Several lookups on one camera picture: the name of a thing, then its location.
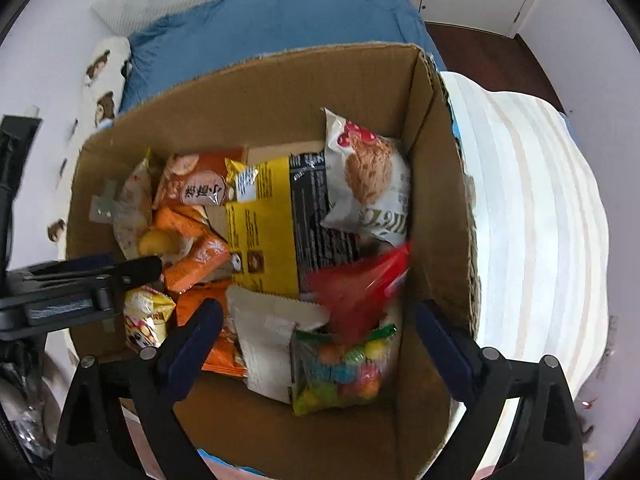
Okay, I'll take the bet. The black pole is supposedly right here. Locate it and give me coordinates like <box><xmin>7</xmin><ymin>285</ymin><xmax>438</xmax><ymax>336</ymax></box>
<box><xmin>0</xmin><ymin>115</ymin><xmax>40</xmax><ymax>271</ymax></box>

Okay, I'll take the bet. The clear bag of yellow pastry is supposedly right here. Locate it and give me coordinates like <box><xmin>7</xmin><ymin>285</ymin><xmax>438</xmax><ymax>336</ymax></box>
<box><xmin>112</xmin><ymin>149</ymin><xmax>193</xmax><ymax>266</ymax></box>

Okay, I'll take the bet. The white paper packet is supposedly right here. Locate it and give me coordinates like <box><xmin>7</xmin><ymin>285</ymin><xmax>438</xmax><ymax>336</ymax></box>
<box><xmin>225</xmin><ymin>285</ymin><xmax>331</xmax><ymax>403</ymax></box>

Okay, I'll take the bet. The clear plastic bag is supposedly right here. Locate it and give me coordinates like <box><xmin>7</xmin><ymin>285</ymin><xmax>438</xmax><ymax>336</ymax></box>
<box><xmin>7</xmin><ymin>390</ymin><xmax>58</xmax><ymax>463</ymax></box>

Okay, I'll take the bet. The red snack packet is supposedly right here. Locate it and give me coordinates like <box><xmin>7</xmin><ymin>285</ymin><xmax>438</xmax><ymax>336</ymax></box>
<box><xmin>302</xmin><ymin>242</ymin><xmax>413</xmax><ymax>343</ymax></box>

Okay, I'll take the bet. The white chicken print snack packet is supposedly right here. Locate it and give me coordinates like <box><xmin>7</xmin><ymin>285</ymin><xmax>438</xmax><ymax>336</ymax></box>
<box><xmin>320</xmin><ymin>107</ymin><xmax>411</xmax><ymax>248</ymax></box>

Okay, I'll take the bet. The small yellow snack packet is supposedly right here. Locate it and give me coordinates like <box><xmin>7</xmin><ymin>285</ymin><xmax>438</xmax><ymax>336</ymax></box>
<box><xmin>122</xmin><ymin>285</ymin><xmax>177</xmax><ymax>356</ymax></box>

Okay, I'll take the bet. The blue blanket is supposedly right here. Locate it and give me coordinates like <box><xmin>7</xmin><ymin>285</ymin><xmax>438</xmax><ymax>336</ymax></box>
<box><xmin>117</xmin><ymin>0</ymin><xmax>448</xmax><ymax>116</ymax></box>

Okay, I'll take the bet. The orange snack packet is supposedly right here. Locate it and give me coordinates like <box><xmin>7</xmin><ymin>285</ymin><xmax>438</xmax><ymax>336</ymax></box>
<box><xmin>155</xmin><ymin>207</ymin><xmax>233</xmax><ymax>293</ymax></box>
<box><xmin>175</xmin><ymin>280</ymin><xmax>248</xmax><ymax>378</ymax></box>

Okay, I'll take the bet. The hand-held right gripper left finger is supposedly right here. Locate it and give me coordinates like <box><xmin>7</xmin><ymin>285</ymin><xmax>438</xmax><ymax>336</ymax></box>
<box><xmin>52</xmin><ymin>299</ymin><xmax>225</xmax><ymax>480</ymax></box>

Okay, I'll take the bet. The bear print pillow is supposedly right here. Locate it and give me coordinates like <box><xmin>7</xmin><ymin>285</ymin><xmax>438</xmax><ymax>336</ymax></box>
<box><xmin>47</xmin><ymin>35</ymin><xmax>133</xmax><ymax>243</ymax></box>

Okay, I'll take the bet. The brown cardboard box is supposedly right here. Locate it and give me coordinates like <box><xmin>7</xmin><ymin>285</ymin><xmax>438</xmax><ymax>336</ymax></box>
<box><xmin>65</xmin><ymin>42</ymin><xmax>481</xmax><ymax>480</ymax></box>

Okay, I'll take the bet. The orange packet with round label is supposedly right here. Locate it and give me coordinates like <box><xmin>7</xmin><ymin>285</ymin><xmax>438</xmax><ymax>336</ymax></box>
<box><xmin>152</xmin><ymin>147</ymin><xmax>248</xmax><ymax>208</ymax></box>

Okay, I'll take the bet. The pink snack packet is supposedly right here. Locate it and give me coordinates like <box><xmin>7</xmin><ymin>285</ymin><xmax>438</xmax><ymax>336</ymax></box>
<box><xmin>197</xmin><ymin>449</ymin><xmax>263</xmax><ymax>480</ymax></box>

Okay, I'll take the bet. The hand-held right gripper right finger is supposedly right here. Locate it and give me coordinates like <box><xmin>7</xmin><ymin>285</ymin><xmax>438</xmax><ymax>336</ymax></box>
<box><xmin>415</xmin><ymin>300</ymin><xmax>586</xmax><ymax>480</ymax></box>

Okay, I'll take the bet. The colourful candy bag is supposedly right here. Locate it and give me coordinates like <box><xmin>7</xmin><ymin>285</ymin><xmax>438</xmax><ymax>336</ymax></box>
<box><xmin>290</xmin><ymin>325</ymin><xmax>401</xmax><ymax>416</ymax></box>

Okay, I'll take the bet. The white striped blanket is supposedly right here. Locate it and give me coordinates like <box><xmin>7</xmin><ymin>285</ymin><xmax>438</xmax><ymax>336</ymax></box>
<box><xmin>440</xmin><ymin>71</ymin><xmax>611</xmax><ymax>480</ymax></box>

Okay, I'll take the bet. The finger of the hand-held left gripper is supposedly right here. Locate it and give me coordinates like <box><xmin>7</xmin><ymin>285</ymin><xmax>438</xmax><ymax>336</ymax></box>
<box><xmin>7</xmin><ymin>255</ymin><xmax>163</xmax><ymax>312</ymax></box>

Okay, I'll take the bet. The yellow and black snack packet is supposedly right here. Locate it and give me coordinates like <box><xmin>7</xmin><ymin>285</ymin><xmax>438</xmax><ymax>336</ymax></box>
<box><xmin>222</xmin><ymin>152</ymin><xmax>361</xmax><ymax>301</ymax></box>

